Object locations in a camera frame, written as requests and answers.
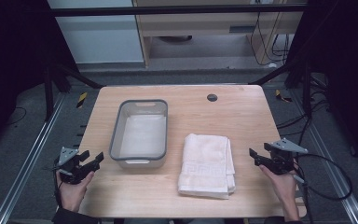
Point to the light wooden desk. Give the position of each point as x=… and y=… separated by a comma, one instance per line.
x=199, y=26

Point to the white basin with grey rim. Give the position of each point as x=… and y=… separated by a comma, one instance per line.
x=141, y=133

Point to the white towel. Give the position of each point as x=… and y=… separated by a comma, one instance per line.
x=206, y=165

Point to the black curtain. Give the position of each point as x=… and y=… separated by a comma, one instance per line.
x=348, y=62
x=12, y=62

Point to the black metal stand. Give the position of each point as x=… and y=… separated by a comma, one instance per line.
x=48, y=93
x=306, y=90

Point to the person's left hand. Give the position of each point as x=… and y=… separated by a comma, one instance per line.
x=73, y=193

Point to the aluminium floor rail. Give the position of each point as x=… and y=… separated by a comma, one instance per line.
x=28, y=161
x=332, y=161

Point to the black horizontal frame bar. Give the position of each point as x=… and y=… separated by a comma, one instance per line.
x=167, y=10

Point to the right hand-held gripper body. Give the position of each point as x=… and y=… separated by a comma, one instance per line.
x=282, y=158

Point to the person's right hand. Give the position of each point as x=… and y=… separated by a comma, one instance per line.
x=282, y=186

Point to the white cabinet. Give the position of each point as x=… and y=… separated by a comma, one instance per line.
x=99, y=40

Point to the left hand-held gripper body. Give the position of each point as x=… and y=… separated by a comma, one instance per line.
x=70, y=169

